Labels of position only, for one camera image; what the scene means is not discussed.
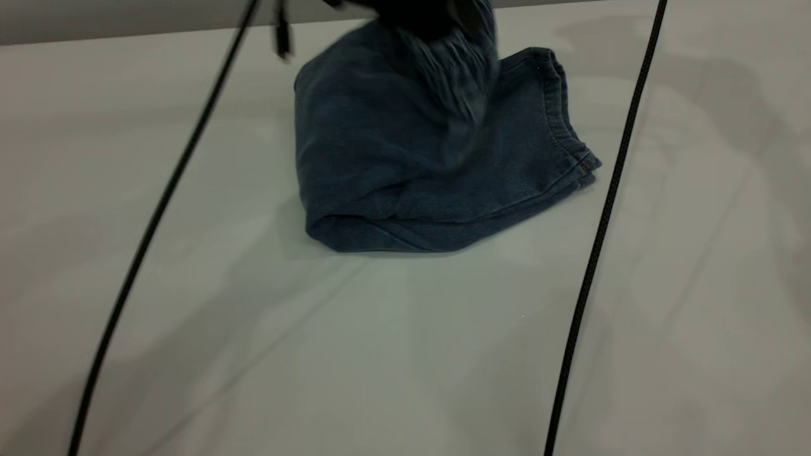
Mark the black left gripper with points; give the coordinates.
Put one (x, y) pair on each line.
(418, 16)

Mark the blue denim shorts basketball print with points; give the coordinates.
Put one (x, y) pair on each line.
(393, 158)

